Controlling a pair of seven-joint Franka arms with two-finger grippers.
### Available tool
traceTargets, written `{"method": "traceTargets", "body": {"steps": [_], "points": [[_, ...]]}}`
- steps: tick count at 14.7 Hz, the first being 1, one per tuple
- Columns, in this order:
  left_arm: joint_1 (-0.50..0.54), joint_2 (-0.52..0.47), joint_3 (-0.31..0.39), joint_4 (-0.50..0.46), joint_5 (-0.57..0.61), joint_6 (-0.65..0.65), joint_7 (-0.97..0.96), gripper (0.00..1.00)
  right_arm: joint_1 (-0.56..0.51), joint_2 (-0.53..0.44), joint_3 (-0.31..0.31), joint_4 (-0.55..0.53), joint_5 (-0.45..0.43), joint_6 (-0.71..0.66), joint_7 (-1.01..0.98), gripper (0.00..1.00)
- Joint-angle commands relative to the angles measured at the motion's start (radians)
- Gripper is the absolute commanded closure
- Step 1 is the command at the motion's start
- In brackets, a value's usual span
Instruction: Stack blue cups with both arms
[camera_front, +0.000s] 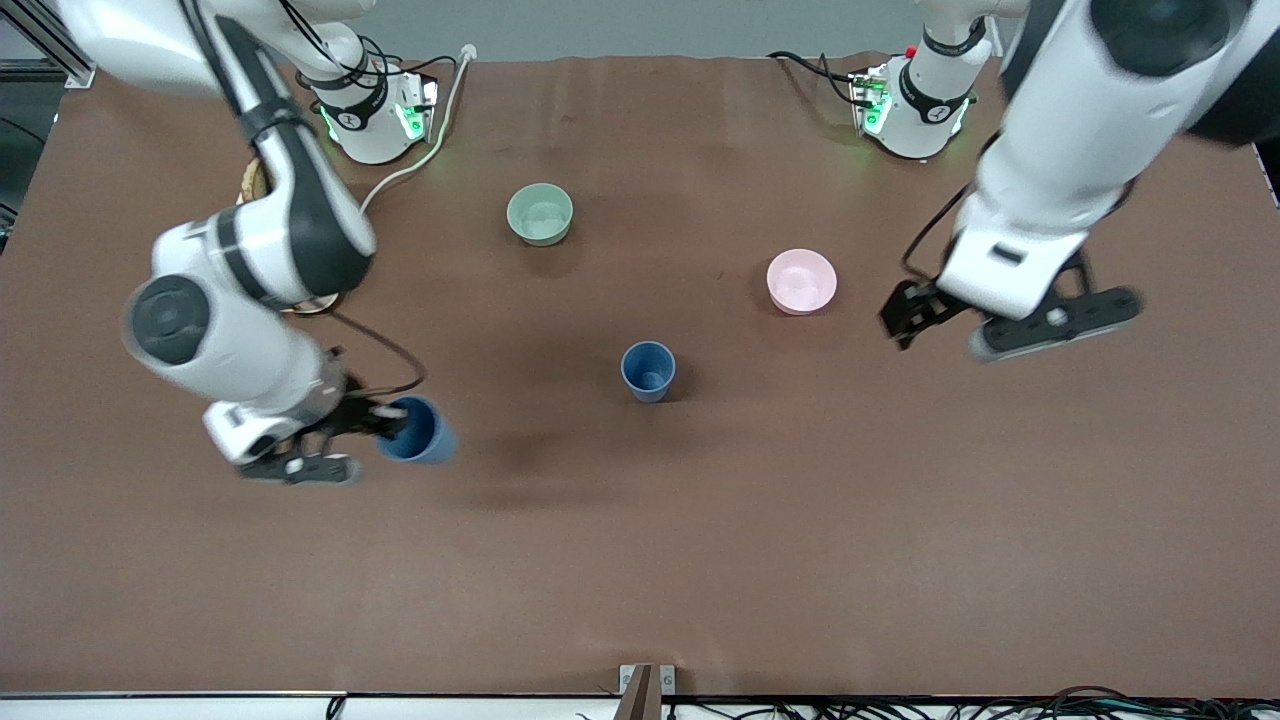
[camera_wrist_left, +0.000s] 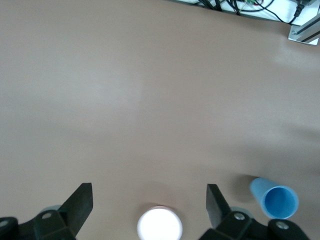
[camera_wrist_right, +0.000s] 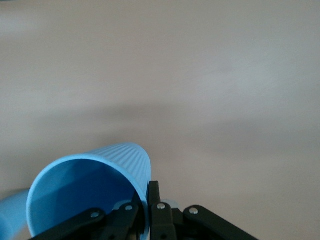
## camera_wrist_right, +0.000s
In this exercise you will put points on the ribbed blue plastic cup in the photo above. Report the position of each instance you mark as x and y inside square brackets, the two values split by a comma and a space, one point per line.
[82, 190]

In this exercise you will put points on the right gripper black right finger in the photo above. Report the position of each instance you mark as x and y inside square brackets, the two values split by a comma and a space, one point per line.
[160, 215]

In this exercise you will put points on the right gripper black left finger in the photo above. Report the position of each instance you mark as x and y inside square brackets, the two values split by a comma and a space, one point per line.
[125, 220]

